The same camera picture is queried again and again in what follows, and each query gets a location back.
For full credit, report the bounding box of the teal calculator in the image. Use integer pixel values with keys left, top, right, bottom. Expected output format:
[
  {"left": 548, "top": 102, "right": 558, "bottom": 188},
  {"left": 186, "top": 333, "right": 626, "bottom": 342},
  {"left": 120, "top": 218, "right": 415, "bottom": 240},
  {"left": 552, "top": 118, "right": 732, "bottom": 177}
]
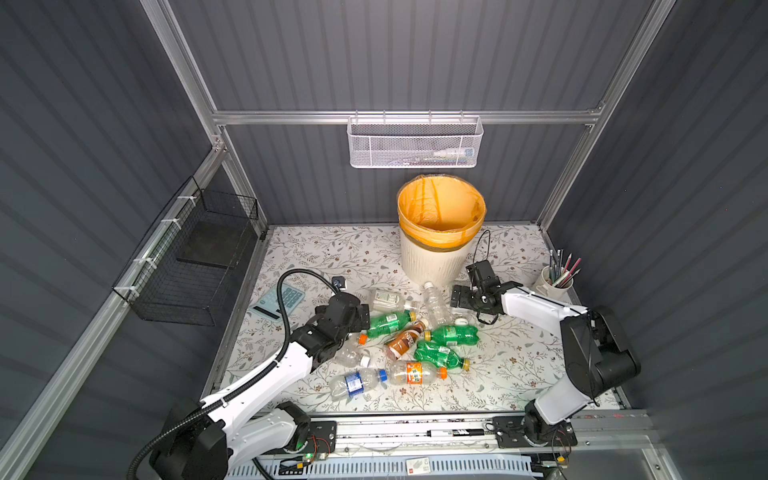
[{"left": 248, "top": 284, "right": 305, "bottom": 320}]

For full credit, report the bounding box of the orange bin liner bag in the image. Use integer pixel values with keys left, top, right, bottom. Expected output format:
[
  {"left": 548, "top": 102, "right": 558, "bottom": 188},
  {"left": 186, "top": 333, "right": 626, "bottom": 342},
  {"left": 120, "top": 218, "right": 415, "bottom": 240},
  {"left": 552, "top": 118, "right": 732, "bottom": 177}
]
[{"left": 397, "top": 175, "right": 487, "bottom": 250}]

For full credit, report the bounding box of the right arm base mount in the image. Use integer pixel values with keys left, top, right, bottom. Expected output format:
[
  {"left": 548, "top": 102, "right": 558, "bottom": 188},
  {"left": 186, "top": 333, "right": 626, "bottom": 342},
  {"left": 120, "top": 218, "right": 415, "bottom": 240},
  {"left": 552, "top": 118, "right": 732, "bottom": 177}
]
[{"left": 490, "top": 414, "right": 578, "bottom": 449}]

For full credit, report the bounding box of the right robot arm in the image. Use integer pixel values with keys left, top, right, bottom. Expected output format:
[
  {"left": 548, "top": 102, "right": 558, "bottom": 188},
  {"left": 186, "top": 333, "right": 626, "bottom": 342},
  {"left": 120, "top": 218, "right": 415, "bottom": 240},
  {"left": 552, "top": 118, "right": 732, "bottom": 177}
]
[{"left": 450, "top": 260, "right": 641, "bottom": 443}]

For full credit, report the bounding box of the blue label clear bottle front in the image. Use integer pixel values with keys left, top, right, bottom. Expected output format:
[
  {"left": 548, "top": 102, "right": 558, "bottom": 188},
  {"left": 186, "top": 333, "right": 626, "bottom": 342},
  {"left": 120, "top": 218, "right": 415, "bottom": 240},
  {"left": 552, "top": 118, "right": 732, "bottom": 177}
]
[{"left": 329, "top": 368, "right": 388, "bottom": 401}]

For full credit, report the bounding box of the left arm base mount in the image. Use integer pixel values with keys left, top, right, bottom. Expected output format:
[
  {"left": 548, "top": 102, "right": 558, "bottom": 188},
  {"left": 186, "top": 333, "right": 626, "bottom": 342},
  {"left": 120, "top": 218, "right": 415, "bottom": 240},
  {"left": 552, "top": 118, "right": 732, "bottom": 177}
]
[{"left": 266, "top": 420, "right": 338, "bottom": 455}]

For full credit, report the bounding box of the white ribbed trash bin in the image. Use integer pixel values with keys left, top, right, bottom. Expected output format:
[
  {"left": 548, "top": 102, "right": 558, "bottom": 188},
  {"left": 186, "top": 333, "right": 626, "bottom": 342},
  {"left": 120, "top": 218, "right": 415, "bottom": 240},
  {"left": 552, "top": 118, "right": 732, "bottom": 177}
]
[{"left": 399, "top": 230, "right": 472, "bottom": 287}]

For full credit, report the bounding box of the brown tea bottle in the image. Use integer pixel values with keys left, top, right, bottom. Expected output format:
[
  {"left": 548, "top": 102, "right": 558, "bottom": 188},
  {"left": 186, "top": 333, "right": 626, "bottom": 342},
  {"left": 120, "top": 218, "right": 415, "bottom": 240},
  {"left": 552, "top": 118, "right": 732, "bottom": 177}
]
[{"left": 385, "top": 320, "right": 430, "bottom": 361}]

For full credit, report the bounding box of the tall clear ribbed bottle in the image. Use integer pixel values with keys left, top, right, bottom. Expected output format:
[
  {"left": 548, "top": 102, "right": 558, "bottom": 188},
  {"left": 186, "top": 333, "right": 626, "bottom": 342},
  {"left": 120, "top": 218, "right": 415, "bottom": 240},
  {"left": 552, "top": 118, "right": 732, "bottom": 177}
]
[{"left": 423, "top": 282, "right": 453, "bottom": 327}]

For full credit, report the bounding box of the green bottle white cap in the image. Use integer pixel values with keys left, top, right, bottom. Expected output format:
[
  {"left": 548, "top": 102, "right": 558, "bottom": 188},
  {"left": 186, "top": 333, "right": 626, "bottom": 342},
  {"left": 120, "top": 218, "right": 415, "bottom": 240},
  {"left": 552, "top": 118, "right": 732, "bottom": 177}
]
[{"left": 424, "top": 318, "right": 479, "bottom": 347}]

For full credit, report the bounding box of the green bottle yellow cap lower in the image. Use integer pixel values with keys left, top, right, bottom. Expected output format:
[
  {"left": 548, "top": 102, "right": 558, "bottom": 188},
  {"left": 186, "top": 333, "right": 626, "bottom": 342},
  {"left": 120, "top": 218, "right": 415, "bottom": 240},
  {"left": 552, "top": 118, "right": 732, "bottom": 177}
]
[{"left": 414, "top": 340, "right": 471, "bottom": 371}]

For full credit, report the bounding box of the white wire wall basket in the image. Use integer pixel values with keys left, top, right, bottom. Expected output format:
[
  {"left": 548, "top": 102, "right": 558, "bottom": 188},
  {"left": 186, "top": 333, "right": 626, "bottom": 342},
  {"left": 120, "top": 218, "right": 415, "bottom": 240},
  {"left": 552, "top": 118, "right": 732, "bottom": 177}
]
[{"left": 346, "top": 115, "right": 484, "bottom": 169}]

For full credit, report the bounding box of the orange soda label bottle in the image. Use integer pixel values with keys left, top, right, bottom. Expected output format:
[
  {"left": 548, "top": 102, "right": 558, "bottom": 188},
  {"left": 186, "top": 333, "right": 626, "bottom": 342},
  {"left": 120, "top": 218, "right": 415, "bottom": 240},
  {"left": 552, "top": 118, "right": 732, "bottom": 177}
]
[{"left": 386, "top": 361, "right": 448, "bottom": 385}]

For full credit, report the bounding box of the green bottle yellow cap upper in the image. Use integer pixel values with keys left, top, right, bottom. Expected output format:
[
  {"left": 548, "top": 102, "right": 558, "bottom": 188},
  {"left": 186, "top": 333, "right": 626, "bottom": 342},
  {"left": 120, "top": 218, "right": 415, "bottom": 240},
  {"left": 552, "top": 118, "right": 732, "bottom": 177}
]
[{"left": 365, "top": 310, "right": 416, "bottom": 339}]

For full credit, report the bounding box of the white tube in basket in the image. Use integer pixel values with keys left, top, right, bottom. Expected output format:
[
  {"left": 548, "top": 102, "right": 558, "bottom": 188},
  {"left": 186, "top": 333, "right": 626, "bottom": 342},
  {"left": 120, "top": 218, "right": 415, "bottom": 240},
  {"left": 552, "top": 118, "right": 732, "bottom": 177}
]
[{"left": 421, "top": 148, "right": 476, "bottom": 164}]

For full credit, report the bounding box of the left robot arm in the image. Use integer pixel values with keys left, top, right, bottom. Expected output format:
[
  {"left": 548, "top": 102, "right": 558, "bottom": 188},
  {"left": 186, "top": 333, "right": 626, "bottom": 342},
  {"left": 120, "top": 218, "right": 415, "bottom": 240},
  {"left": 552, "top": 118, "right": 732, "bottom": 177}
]
[{"left": 126, "top": 268, "right": 370, "bottom": 479}]

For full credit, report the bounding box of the white pencil cup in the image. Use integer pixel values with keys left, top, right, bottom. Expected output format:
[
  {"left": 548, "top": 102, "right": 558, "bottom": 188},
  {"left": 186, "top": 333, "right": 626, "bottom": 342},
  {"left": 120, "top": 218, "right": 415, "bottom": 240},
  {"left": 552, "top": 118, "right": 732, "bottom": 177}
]
[{"left": 532, "top": 265, "right": 574, "bottom": 302}]

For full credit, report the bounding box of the black wire wall basket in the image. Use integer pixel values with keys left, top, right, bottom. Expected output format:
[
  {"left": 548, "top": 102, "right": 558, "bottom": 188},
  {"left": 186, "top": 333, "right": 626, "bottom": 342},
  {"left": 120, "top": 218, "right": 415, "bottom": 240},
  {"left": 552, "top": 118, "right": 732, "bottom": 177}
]
[{"left": 113, "top": 179, "right": 259, "bottom": 327}]

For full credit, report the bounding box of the crushed clear bottle white cap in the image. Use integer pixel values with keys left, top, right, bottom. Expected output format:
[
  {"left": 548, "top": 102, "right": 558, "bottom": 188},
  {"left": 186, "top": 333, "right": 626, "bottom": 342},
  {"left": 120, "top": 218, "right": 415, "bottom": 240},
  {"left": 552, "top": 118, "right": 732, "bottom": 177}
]
[{"left": 333, "top": 343, "right": 371, "bottom": 369}]

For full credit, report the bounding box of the square clear bottle green label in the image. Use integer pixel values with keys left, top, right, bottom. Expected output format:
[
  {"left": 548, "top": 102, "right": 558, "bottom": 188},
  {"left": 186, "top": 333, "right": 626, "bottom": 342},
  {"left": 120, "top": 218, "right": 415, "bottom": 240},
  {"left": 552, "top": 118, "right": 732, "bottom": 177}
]
[{"left": 367, "top": 288, "right": 406, "bottom": 313}]

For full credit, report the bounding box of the green bottle yellow cap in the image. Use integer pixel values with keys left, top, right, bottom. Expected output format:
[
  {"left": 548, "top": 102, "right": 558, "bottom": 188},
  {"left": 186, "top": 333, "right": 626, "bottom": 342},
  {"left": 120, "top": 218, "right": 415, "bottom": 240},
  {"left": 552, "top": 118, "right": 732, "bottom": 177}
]
[
  {"left": 414, "top": 340, "right": 471, "bottom": 371},
  {"left": 365, "top": 310, "right": 416, "bottom": 339}
]

